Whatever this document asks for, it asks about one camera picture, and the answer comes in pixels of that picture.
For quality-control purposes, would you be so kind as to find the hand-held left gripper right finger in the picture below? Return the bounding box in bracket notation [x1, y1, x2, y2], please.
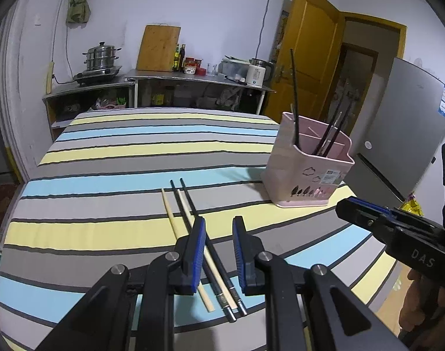
[232, 216, 410, 351]

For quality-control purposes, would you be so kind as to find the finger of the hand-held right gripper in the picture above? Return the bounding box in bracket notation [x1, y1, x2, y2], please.
[335, 199, 391, 242]
[347, 196, 402, 217]

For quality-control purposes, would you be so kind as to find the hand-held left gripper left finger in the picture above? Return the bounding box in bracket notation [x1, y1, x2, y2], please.
[36, 216, 207, 351]

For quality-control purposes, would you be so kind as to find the beige wooden chopstick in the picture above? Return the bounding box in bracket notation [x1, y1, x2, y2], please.
[177, 189, 242, 309]
[161, 189, 215, 313]

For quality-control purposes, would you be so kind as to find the pink plastic utensil holder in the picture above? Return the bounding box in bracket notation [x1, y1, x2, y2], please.
[262, 111, 355, 208]

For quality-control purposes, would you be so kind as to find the person's right hand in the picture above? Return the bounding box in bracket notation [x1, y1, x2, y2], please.
[399, 268, 445, 341]

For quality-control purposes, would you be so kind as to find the yellow snack packet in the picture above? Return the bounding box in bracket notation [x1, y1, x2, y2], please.
[402, 192, 425, 217]

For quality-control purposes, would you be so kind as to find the grey refrigerator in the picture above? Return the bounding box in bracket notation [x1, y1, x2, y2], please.
[350, 56, 445, 221]

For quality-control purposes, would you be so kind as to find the striped tablecloth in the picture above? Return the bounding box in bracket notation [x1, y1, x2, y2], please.
[0, 107, 397, 351]

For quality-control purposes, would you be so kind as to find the yellow wooden door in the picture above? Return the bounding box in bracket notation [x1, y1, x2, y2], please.
[263, 0, 345, 133]

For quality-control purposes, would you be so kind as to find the white electric kettle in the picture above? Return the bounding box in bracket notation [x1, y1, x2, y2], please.
[245, 58, 275, 88]

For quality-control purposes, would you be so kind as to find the steel kitchen counter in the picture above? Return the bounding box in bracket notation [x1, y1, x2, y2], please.
[124, 69, 277, 116]

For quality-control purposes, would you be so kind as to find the grey plastic storage box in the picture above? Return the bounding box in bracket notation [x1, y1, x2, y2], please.
[218, 56, 250, 81]

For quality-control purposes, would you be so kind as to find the steel stove stand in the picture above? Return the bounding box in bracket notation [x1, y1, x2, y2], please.
[42, 78, 137, 144]

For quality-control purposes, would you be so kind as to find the steel cooktop stove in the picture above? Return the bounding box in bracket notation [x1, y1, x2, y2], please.
[72, 66, 124, 87]

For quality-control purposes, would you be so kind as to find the wooden cutting board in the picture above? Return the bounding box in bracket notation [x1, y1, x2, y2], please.
[136, 25, 182, 73]

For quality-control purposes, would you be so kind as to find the steel steamer pot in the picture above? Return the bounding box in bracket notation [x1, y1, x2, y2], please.
[83, 42, 121, 71]

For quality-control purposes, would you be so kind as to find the yellow door frame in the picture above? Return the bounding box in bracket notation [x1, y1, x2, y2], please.
[338, 12, 407, 140]

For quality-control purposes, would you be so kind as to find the wall poster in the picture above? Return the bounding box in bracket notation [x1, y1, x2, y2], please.
[272, 0, 292, 67]

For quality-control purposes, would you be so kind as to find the wall cable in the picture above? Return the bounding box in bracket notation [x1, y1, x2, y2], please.
[255, 0, 276, 58]

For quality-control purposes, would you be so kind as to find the stove power cable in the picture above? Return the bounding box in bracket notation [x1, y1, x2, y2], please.
[52, 0, 79, 85]

